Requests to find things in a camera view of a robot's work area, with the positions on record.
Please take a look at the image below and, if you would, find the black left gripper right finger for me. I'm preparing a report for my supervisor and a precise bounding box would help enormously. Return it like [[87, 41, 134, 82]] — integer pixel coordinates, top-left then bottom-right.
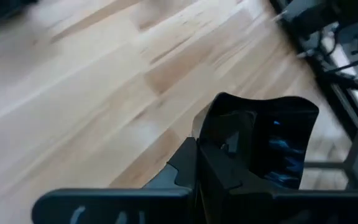
[[197, 139, 358, 224]]

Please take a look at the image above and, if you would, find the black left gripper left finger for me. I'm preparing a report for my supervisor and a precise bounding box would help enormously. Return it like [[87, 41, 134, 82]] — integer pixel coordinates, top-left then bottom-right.
[[31, 136, 199, 224]]

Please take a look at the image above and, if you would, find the black metal table frame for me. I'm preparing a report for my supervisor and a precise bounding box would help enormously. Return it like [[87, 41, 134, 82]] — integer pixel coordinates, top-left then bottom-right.
[[267, 0, 358, 190]]

